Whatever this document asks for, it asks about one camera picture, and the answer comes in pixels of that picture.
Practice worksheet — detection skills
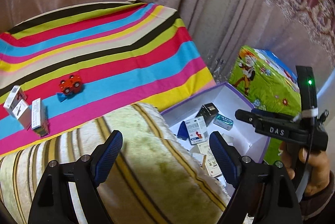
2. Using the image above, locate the colourful striped tablecloth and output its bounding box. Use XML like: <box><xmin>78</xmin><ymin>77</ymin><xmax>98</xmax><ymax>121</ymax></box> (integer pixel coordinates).
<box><xmin>0</xmin><ymin>0</ymin><xmax>216</xmax><ymax>157</ymax></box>

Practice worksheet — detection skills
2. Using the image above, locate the white narrow text box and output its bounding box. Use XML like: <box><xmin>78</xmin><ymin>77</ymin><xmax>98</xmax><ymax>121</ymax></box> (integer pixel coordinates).
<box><xmin>31</xmin><ymin>98</ymin><xmax>49</xmax><ymax>138</ymax></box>

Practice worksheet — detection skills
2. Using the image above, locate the white purple storage box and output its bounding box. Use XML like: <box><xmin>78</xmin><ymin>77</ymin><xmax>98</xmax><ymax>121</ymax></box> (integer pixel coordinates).
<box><xmin>160</xmin><ymin>82</ymin><xmax>271</xmax><ymax>197</ymax></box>

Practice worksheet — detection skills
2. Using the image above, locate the person's right hand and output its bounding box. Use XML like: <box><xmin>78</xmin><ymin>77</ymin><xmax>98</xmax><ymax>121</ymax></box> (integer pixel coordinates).
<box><xmin>279</xmin><ymin>142</ymin><xmax>330</xmax><ymax>196</ymax></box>

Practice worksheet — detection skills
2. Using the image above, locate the beige printed box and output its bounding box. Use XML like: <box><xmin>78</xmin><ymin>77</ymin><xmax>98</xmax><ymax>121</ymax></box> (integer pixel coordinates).
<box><xmin>197</xmin><ymin>141</ymin><xmax>222</xmax><ymax>177</ymax></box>

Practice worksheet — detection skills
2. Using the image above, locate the white blue red medicine box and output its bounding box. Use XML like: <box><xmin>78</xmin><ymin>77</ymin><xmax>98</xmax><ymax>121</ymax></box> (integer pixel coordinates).
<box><xmin>185</xmin><ymin>116</ymin><xmax>209</xmax><ymax>145</ymax></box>

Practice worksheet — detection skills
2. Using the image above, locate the red toy car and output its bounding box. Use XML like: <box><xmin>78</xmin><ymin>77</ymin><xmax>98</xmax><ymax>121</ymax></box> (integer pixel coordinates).
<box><xmin>59</xmin><ymin>75</ymin><xmax>83</xmax><ymax>96</ymax></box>

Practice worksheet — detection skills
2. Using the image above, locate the white barcode medicine box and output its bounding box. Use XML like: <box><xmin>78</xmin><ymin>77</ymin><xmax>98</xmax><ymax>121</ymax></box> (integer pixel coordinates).
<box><xmin>3</xmin><ymin>85</ymin><xmax>27</xmax><ymax>116</ymax></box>

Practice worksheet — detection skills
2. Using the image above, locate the black gold box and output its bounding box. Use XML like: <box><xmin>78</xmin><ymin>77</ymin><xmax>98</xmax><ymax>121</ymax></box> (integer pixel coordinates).
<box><xmin>196</xmin><ymin>102</ymin><xmax>219</xmax><ymax>126</ymax></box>

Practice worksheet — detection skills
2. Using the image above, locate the teal small box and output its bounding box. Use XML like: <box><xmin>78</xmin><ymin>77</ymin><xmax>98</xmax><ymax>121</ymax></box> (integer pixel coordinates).
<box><xmin>213</xmin><ymin>113</ymin><xmax>233</xmax><ymax>131</ymax></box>

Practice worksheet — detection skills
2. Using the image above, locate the blue plastic piece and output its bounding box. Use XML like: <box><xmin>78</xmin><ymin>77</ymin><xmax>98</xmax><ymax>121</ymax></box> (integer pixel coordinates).
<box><xmin>56</xmin><ymin>93</ymin><xmax>67</xmax><ymax>102</ymax></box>

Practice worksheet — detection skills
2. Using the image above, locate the green cartoon box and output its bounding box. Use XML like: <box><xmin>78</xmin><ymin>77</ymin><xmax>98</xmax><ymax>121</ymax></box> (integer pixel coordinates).
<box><xmin>228</xmin><ymin>45</ymin><xmax>302</xmax><ymax>164</ymax></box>

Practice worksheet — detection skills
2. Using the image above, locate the white saxophone box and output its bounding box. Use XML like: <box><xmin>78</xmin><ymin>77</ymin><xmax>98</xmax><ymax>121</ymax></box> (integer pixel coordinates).
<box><xmin>13</xmin><ymin>99</ymin><xmax>31</xmax><ymax>130</ymax></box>

